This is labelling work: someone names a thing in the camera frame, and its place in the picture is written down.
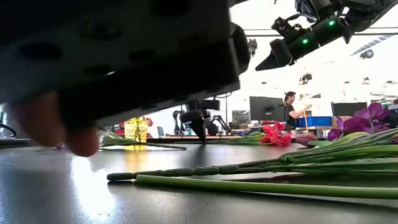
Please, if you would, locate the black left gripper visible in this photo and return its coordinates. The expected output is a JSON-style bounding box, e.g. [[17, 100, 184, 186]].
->
[[0, 0, 251, 132]]

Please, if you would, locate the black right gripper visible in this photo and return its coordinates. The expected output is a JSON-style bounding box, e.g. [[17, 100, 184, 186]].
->
[[254, 27, 322, 72]]

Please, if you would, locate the purple artificial flower bunch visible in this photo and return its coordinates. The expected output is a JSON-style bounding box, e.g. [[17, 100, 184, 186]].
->
[[55, 132, 188, 151], [106, 102, 398, 182]]

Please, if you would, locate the red artificial flower bunch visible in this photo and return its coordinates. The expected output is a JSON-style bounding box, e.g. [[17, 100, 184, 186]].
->
[[211, 121, 293, 147]]

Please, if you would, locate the pink artificial tulip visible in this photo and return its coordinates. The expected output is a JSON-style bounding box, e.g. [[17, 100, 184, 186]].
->
[[295, 132, 373, 149]]

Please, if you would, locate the yellow glass vase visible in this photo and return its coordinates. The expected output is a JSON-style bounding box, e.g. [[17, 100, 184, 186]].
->
[[123, 117, 150, 144]]

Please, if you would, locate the person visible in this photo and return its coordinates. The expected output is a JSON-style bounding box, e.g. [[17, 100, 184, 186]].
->
[[283, 91, 313, 128]]

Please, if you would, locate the black computer monitor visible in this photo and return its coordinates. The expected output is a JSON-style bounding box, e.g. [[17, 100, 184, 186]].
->
[[249, 96, 285, 123], [331, 101, 368, 118]]

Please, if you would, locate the blue plastic bin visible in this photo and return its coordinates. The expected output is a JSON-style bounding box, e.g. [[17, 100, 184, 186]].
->
[[295, 116, 333, 128]]

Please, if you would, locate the black pointed robot gripper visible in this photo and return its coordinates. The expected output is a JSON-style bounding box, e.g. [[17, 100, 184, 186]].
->
[[179, 99, 221, 143]]

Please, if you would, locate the black table mat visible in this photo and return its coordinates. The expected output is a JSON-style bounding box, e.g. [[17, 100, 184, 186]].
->
[[0, 141, 398, 224]]

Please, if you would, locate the black overhead camera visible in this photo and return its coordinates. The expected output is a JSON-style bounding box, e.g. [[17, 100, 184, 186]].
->
[[248, 39, 258, 57]]

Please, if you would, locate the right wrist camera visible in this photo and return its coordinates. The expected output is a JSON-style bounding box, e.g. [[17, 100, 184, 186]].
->
[[271, 16, 304, 40]]

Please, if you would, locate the black overhead frame bar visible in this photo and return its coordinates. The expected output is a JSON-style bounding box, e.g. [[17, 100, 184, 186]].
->
[[244, 27, 398, 37]]

